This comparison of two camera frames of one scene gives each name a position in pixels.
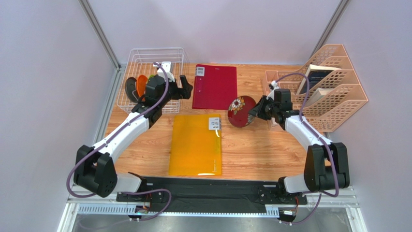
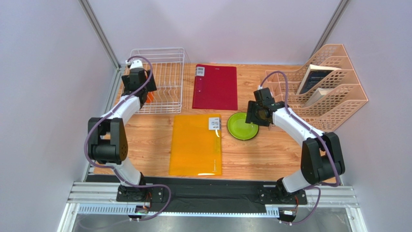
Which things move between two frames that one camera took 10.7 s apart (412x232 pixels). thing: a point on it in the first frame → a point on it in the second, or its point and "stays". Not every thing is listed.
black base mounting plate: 213,192 stays
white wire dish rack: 156,77 stays
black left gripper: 187,87 → 151,85
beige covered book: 319,92 stays
